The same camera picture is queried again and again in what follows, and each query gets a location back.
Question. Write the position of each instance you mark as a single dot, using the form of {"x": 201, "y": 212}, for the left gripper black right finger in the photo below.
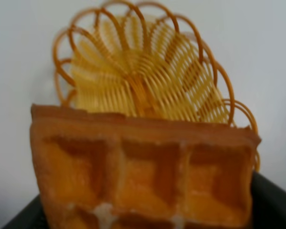
{"x": 269, "y": 204}

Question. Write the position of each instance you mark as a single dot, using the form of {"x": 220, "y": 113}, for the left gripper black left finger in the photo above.
{"x": 31, "y": 217}

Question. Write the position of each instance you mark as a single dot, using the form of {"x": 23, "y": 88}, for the golden brown waffle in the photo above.
{"x": 109, "y": 171}

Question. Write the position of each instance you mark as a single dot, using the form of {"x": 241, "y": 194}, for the orange woven plastic basket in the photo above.
{"x": 142, "y": 60}

